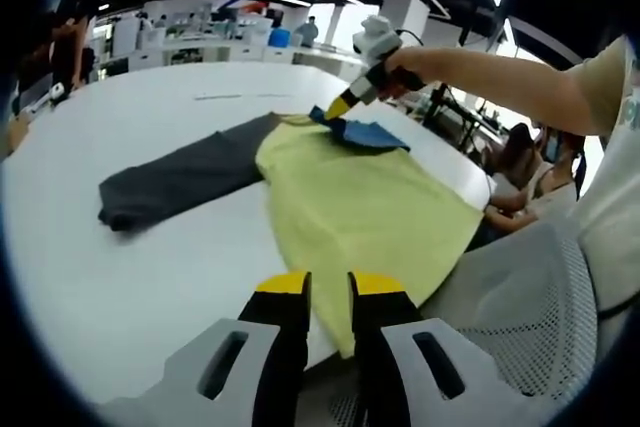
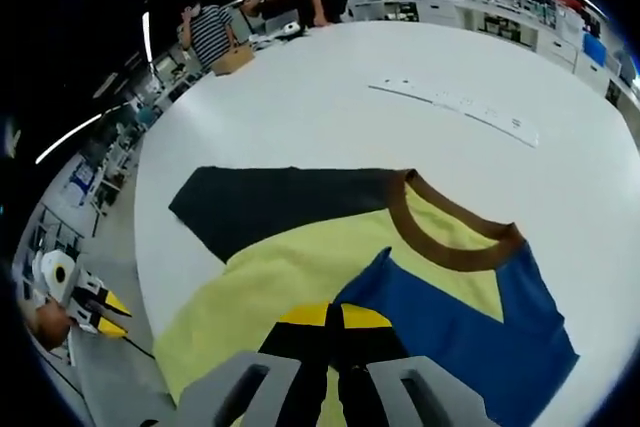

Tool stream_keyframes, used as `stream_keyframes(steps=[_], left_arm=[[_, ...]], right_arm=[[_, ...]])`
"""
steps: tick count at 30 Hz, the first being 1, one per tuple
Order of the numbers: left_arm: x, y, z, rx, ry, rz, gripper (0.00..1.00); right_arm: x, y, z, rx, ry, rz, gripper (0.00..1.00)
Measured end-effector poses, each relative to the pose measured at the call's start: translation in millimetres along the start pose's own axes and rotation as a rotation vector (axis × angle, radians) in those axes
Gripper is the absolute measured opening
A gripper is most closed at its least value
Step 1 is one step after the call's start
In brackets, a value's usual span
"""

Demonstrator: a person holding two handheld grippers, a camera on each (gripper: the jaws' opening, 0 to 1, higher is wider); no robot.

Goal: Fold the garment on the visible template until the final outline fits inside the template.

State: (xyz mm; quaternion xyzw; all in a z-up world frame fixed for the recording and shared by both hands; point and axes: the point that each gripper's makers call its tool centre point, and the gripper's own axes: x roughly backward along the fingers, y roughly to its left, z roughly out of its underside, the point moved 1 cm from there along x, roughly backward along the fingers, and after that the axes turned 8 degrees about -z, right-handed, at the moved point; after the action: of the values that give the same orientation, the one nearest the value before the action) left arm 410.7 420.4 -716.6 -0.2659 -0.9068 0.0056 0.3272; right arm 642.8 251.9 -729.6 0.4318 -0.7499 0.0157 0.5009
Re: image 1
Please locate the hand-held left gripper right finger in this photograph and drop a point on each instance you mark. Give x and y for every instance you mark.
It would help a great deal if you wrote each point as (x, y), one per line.
(450, 377)

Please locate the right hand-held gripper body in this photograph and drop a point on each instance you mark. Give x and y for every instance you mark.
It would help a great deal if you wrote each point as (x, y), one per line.
(377, 39)

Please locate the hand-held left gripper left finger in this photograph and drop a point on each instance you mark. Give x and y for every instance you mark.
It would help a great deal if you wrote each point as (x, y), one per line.
(210, 372)

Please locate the yellow grey blue garment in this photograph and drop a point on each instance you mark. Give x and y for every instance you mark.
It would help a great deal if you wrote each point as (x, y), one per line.
(360, 197)

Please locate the person's right hand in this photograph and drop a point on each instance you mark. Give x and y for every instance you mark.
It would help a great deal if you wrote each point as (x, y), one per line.
(407, 74)

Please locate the white square column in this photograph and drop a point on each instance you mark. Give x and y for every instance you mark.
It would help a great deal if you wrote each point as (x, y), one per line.
(415, 22)

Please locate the black metal stand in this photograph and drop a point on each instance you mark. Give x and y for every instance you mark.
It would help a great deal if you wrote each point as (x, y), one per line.
(450, 112)

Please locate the blue bin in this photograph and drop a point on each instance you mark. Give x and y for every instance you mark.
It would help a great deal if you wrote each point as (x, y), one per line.
(279, 37)

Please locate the white flat strip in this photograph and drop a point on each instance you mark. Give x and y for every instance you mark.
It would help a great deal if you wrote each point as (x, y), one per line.
(240, 95)

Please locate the grey mesh office chair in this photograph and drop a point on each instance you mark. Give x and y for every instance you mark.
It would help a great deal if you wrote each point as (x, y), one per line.
(525, 287)

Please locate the black studio light panel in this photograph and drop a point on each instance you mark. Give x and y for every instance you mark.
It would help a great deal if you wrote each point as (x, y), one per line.
(500, 2)

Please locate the row of white cabinets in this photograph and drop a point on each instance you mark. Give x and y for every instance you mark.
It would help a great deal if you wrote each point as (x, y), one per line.
(225, 52)

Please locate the person's white shirt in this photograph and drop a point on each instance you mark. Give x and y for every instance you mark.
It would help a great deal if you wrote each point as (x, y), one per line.
(615, 227)

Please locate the white device with black parts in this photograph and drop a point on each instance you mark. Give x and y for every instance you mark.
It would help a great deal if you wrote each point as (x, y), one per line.
(52, 94)

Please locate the brown paper bag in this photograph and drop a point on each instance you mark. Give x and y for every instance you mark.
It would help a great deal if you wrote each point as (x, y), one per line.
(12, 134)

